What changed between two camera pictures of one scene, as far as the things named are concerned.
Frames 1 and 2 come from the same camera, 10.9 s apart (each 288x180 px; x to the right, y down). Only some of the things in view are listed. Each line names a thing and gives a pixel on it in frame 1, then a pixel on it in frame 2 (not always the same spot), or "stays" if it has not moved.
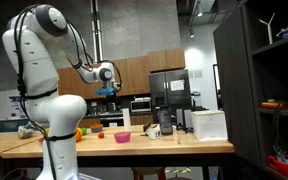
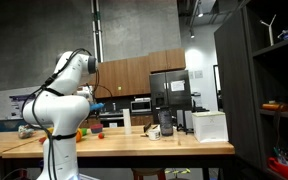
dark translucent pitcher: (166, 121) stays
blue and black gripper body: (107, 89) → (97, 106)
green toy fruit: (84, 131) stays
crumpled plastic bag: (24, 132) stays
